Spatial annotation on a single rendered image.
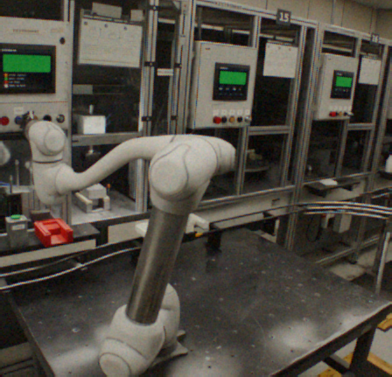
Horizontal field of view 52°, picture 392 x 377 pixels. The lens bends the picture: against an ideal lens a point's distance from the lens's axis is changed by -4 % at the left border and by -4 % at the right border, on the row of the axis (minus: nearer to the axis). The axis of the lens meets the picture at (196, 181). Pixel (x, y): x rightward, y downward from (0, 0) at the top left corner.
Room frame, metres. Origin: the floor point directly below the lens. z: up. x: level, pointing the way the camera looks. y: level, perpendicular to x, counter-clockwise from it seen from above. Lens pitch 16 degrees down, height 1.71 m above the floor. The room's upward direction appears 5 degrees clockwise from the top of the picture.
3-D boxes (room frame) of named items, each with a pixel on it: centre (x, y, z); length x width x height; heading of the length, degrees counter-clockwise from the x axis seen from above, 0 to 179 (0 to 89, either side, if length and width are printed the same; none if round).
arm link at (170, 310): (1.25, 0.10, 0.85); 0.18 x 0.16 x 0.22; 162
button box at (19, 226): (1.55, 0.74, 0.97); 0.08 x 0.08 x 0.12; 38
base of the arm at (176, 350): (1.27, 0.08, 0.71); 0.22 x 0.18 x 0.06; 128
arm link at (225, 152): (1.17, -0.02, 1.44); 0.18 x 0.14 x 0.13; 72
